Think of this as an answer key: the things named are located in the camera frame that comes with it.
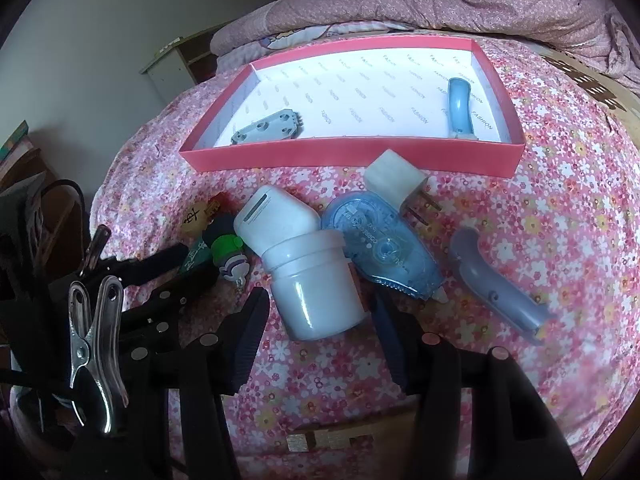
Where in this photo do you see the purple grey curved handle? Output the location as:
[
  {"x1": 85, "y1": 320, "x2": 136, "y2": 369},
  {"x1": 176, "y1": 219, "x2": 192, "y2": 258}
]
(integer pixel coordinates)
[{"x1": 448, "y1": 226, "x2": 554, "y2": 346}]

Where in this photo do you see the colourful cartoon figure toy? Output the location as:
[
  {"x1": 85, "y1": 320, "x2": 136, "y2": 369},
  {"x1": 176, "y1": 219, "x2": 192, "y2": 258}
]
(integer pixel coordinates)
[{"x1": 179, "y1": 193, "x2": 250, "y2": 288}]

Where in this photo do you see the white plastic jar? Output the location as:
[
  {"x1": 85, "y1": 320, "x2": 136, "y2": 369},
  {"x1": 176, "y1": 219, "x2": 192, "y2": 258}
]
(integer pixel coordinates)
[{"x1": 262, "y1": 230, "x2": 366, "y2": 341}]

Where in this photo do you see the blue correction tape dispenser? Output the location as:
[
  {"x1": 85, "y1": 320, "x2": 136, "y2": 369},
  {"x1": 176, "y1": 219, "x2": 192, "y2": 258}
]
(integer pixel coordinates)
[{"x1": 321, "y1": 192, "x2": 448, "y2": 304}]

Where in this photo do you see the white wall plug adapter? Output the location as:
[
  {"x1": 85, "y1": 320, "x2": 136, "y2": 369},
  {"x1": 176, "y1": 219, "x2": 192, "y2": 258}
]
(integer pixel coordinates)
[{"x1": 363, "y1": 150, "x2": 442, "y2": 226}]

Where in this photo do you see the grey plastic piece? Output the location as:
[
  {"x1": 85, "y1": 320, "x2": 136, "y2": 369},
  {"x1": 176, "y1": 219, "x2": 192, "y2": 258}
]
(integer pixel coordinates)
[{"x1": 231, "y1": 108, "x2": 303, "y2": 144}]

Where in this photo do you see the blue curved handle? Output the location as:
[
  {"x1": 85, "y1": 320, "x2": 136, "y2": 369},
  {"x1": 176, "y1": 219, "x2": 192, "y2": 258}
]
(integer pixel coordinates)
[{"x1": 448, "y1": 78, "x2": 476, "y2": 140}]

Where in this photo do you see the white earbuds case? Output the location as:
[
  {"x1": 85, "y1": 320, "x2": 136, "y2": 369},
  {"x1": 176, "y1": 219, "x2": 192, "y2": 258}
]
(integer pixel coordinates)
[{"x1": 233, "y1": 185, "x2": 320, "y2": 257}]

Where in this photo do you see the silver metal clip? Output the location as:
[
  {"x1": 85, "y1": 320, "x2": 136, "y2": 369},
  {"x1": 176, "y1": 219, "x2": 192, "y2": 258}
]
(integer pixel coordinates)
[{"x1": 68, "y1": 275, "x2": 129, "y2": 436}]

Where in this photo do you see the white bedside cabinet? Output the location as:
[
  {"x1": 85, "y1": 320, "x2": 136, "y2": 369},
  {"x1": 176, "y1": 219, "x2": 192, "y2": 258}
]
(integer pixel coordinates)
[{"x1": 140, "y1": 23, "x2": 224, "y2": 104}]

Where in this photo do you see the cartoon print pillow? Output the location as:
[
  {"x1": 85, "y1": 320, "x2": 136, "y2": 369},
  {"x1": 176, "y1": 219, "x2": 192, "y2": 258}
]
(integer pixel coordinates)
[{"x1": 216, "y1": 21, "x2": 414, "y2": 73}]

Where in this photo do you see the red shallow cardboard box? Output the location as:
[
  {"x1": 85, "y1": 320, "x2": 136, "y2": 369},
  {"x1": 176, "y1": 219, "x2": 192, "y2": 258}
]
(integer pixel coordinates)
[{"x1": 180, "y1": 34, "x2": 526, "y2": 178}]

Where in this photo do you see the pink folded quilt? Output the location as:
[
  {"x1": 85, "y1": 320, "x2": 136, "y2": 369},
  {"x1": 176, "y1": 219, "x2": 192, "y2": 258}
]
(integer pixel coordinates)
[{"x1": 210, "y1": 0, "x2": 639, "y2": 92}]

